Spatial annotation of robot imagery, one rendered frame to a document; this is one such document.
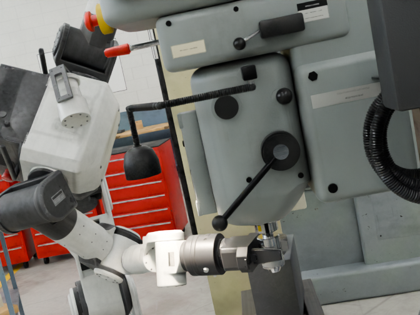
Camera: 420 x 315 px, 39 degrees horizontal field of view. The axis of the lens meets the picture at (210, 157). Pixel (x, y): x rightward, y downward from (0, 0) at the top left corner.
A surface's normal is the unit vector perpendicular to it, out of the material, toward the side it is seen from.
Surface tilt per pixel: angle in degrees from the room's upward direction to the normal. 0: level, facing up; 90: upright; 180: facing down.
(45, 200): 82
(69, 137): 58
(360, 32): 90
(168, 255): 71
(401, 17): 90
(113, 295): 81
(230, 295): 90
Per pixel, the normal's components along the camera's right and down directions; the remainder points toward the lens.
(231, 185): -0.32, 0.21
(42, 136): 0.14, -0.44
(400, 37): -0.03, 0.15
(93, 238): 0.81, 0.07
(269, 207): 0.07, 0.59
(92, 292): 0.25, -0.07
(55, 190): 0.88, -0.26
